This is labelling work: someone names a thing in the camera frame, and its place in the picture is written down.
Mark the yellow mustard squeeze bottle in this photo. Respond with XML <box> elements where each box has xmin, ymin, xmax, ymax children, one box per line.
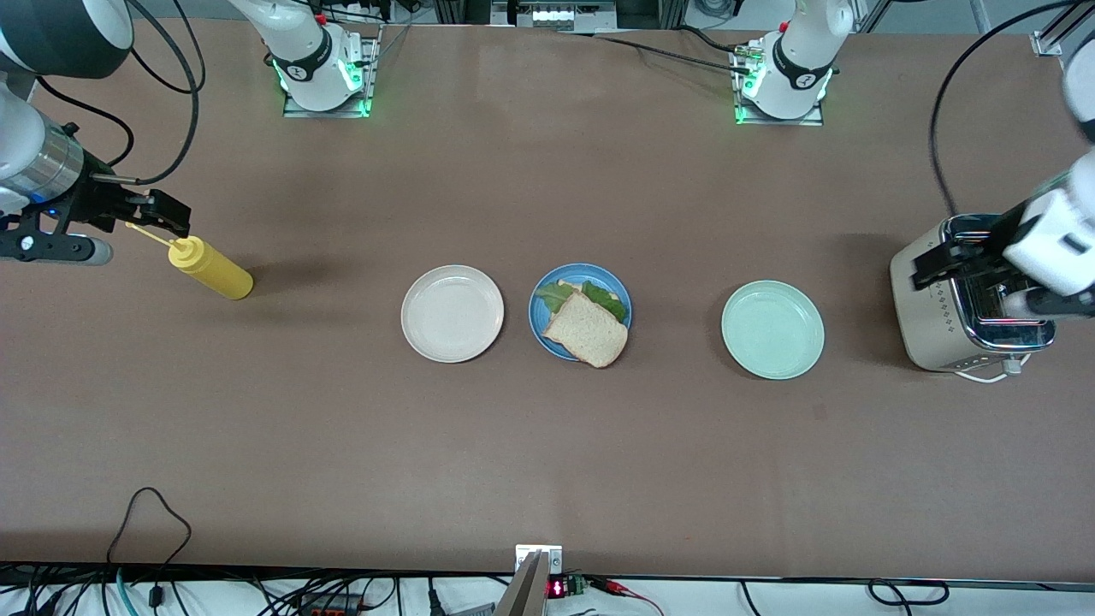
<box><xmin>127</xmin><ymin>222</ymin><xmax>255</xmax><ymax>301</ymax></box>

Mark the green lettuce leaf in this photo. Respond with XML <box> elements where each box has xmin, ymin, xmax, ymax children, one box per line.
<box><xmin>535</xmin><ymin>281</ymin><xmax>630</xmax><ymax>326</ymax></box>

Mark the pale green round plate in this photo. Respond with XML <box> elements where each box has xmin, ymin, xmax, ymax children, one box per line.
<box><xmin>721</xmin><ymin>280</ymin><xmax>826</xmax><ymax>380</ymax></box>

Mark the beige round plate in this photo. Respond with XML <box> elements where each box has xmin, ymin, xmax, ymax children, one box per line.
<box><xmin>401</xmin><ymin>264</ymin><xmax>506</xmax><ymax>364</ymax></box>

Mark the blue round plate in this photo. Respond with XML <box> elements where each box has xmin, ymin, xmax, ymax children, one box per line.
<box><xmin>528</xmin><ymin>263</ymin><xmax>633</xmax><ymax>362</ymax></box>

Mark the beige chrome toaster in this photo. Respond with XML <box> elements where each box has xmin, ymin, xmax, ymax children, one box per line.
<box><xmin>890</xmin><ymin>214</ymin><xmax>1056</xmax><ymax>374</ymax></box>

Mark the electronics box with white lights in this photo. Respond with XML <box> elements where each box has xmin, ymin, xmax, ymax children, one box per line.
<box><xmin>492</xmin><ymin>0</ymin><xmax>617</xmax><ymax>31</ymax></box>

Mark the red clip lead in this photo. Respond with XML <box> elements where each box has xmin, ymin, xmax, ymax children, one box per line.
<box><xmin>595</xmin><ymin>577</ymin><xmax>664</xmax><ymax>615</ymax></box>

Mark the white toaster power cord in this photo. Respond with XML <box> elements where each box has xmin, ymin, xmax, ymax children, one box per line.
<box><xmin>954</xmin><ymin>355</ymin><xmax>1032</xmax><ymax>383</ymax></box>

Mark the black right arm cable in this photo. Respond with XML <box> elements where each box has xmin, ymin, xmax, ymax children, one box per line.
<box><xmin>38</xmin><ymin>0</ymin><xmax>206</xmax><ymax>185</ymax></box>

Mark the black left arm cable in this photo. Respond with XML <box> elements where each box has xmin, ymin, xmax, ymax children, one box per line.
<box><xmin>930</xmin><ymin>0</ymin><xmax>1079</xmax><ymax>215</ymax></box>

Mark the aluminium frame corner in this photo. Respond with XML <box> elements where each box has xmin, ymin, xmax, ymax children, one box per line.
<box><xmin>1031</xmin><ymin>0</ymin><xmax>1095</xmax><ymax>57</ymax></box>

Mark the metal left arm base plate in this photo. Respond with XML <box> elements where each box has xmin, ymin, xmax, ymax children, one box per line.
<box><xmin>731</xmin><ymin>43</ymin><xmax>826</xmax><ymax>127</ymax></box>

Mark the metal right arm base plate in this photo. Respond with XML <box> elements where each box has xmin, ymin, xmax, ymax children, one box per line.
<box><xmin>282</xmin><ymin>26</ymin><xmax>379</xmax><ymax>119</ymax></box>

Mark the thin black looped cable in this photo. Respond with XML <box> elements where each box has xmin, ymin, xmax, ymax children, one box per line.
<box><xmin>107</xmin><ymin>487</ymin><xmax>192</xmax><ymax>583</ymax></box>

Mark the black coiled cable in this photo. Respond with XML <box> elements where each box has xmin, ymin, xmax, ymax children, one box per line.
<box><xmin>868</xmin><ymin>579</ymin><xmax>950</xmax><ymax>607</ymax></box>

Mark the black cable to arm base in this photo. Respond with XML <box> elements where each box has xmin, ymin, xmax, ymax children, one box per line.
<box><xmin>590</xmin><ymin>33</ymin><xmax>758</xmax><ymax>76</ymax></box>

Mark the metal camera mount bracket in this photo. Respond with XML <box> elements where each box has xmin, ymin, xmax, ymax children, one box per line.
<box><xmin>496</xmin><ymin>545</ymin><xmax>564</xmax><ymax>616</ymax></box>

